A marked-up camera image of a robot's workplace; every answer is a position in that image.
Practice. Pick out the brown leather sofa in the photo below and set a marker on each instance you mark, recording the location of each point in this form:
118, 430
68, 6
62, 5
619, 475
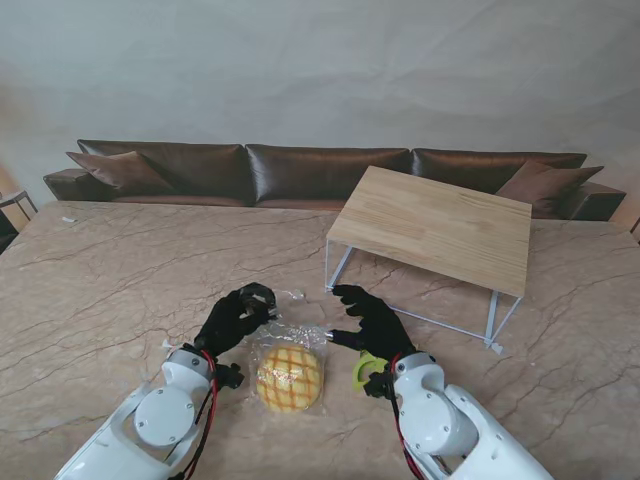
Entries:
325, 172

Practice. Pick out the dark chair edge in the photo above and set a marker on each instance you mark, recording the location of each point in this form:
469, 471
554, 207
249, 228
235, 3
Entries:
636, 230

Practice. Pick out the dark metal side table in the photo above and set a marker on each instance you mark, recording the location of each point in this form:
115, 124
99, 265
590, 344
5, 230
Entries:
15, 197

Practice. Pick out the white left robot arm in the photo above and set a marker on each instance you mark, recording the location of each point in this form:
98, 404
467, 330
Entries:
155, 420

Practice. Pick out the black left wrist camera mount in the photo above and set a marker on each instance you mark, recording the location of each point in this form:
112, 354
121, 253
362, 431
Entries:
230, 376

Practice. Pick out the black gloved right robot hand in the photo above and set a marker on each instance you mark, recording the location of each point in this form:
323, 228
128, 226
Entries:
385, 330

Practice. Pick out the green plastic sealing clip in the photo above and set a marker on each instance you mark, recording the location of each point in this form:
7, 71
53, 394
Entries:
360, 375

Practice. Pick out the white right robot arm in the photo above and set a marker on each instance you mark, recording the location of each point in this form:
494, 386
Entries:
450, 425

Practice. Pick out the brown sofa cushion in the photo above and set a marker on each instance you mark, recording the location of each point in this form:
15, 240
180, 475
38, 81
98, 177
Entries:
545, 187
120, 170

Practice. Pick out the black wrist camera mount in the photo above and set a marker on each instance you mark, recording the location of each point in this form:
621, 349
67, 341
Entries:
230, 376
379, 385

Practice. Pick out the small wooden white-framed table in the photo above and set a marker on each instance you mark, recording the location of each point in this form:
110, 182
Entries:
435, 225

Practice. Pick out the clear plastic scrap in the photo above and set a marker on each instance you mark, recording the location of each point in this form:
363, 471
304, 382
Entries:
295, 294

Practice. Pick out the clear plastic bread bag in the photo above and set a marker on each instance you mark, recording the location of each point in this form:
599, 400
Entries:
290, 332

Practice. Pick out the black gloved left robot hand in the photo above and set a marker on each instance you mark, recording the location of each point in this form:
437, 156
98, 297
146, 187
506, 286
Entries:
225, 325

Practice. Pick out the yellow melon bread bun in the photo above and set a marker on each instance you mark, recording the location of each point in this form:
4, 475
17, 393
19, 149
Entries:
290, 380

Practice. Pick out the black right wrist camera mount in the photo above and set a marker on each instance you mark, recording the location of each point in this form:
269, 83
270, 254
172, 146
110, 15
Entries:
379, 385

